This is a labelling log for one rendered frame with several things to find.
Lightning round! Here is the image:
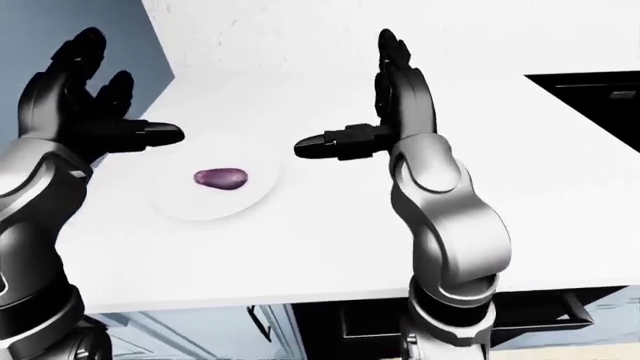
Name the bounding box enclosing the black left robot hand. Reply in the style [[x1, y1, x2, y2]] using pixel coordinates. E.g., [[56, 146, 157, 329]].
[[17, 26, 185, 165]]

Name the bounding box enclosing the purple eggplant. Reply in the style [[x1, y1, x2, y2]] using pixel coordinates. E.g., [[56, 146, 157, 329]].
[[193, 167, 251, 191]]

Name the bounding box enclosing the black oven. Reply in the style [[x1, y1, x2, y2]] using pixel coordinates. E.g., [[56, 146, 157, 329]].
[[291, 285, 640, 360]]

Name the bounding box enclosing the white cabinet door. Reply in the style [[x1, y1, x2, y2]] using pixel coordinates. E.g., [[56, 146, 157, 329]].
[[90, 303, 306, 360]]

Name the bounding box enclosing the white round plate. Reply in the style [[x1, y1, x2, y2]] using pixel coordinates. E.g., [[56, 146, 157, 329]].
[[152, 144, 284, 222]]

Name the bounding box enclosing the black cabinet handle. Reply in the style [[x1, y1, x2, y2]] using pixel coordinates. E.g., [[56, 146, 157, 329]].
[[245, 304, 274, 343]]

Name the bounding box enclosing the black oven door handle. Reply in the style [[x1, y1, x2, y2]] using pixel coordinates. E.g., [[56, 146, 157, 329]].
[[488, 292, 599, 339]]

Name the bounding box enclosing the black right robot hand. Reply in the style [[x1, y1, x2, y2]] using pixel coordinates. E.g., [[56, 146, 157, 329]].
[[293, 28, 440, 162]]

